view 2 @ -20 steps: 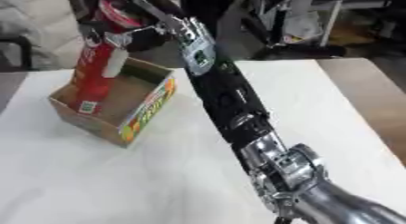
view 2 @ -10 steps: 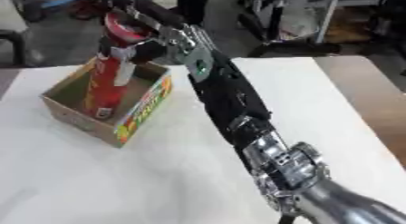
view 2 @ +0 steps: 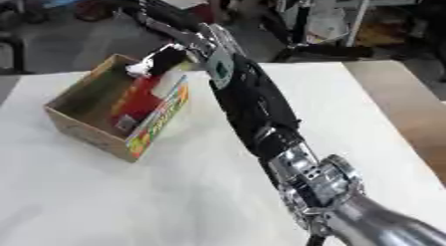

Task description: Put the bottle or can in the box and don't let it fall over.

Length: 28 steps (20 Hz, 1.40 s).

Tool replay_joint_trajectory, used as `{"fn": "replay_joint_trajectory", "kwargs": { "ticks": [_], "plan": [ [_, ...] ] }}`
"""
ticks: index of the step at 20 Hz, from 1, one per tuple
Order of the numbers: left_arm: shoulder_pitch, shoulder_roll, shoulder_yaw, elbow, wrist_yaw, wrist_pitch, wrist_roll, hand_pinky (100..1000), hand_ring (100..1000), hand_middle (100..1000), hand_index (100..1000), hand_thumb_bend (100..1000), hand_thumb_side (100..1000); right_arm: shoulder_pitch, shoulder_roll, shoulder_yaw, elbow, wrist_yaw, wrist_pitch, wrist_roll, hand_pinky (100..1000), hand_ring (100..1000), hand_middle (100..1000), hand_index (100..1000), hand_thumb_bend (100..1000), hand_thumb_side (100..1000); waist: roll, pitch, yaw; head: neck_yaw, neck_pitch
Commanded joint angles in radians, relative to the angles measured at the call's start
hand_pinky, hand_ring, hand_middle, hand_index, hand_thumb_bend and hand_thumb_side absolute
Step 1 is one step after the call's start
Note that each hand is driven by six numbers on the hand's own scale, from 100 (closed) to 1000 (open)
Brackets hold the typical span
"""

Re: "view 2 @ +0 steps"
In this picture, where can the white metal frame table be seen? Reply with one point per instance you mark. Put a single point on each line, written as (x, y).
(348, 14)

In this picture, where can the black tripod stand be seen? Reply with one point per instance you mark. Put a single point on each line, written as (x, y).
(302, 44)

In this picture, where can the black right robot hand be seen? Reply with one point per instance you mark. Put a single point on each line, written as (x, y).
(167, 60)

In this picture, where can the red bottle with white cap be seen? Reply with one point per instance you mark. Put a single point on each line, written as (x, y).
(138, 102)

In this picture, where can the silver and black right robot arm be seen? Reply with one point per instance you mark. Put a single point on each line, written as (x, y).
(255, 100)

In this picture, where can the red bag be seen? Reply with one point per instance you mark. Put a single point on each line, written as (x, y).
(96, 9)

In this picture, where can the tan cardboard box colourful flap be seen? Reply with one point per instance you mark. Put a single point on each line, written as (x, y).
(87, 100)

